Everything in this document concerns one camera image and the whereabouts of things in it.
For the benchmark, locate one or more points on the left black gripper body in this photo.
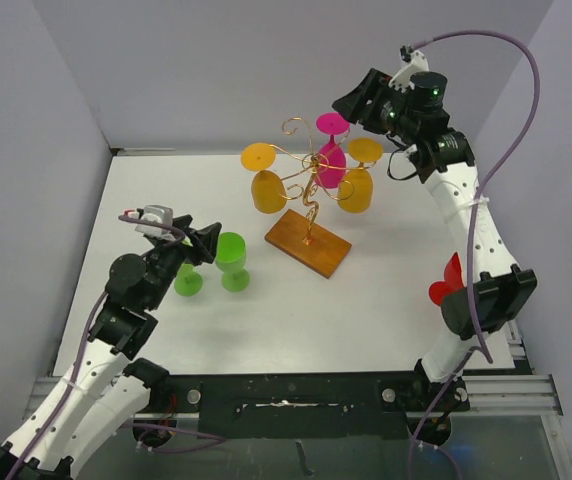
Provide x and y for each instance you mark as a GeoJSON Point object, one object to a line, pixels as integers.
{"type": "Point", "coordinates": [191, 254]}

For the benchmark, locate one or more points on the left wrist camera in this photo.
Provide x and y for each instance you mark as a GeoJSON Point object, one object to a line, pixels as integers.
{"type": "Point", "coordinates": [152, 220]}

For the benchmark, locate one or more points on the orange wine glass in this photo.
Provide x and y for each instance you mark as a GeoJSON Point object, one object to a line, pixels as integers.
{"type": "Point", "coordinates": [356, 188]}
{"type": "Point", "coordinates": [267, 188]}

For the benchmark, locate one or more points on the wooden rack base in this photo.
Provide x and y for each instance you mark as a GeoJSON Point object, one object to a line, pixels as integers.
{"type": "Point", "coordinates": [310, 244]}

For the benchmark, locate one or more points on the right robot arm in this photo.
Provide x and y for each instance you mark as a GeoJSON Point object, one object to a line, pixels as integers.
{"type": "Point", "coordinates": [431, 143]}

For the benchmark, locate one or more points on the pink wine glass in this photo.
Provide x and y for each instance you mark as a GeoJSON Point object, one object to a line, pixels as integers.
{"type": "Point", "coordinates": [332, 161]}

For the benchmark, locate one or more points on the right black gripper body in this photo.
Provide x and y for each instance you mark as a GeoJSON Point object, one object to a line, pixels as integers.
{"type": "Point", "coordinates": [400, 110]}

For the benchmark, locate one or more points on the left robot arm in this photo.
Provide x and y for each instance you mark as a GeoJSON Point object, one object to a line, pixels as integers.
{"type": "Point", "coordinates": [108, 382]}

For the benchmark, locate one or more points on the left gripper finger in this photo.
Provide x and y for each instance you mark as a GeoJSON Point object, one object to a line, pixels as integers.
{"type": "Point", "coordinates": [205, 241]}
{"type": "Point", "coordinates": [181, 226]}

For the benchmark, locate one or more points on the aluminium frame rail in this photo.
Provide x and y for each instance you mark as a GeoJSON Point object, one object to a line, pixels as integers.
{"type": "Point", "coordinates": [516, 380]}

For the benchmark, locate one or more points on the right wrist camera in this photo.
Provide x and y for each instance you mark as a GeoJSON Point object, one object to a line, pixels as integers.
{"type": "Point", "coordinates": [412, 61]}

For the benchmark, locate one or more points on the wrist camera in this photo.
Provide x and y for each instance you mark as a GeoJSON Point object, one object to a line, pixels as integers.
{"type": "Point", "coordinates": [152, 220]}
{"type": "Point", "coordinates": [412, 61]}

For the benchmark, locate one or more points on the gold wire glass rack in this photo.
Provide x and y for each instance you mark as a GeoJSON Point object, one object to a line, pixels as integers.
{"type": "Point", "coordinates": [309, 165]}

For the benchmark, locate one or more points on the green wine glass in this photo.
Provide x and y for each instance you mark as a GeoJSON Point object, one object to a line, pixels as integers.
{"type": "Point", "coordinates": [188, 281]}
{"type": "Point", "coordinates": [230, 260]}

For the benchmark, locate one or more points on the red wine glass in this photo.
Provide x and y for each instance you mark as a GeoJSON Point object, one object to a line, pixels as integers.
{"type": "Point", "coordinates": [451, 282]}

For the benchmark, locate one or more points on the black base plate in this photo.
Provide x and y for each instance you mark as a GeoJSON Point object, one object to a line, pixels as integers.
{"type": "Point", "coordinates": [306, 406]}

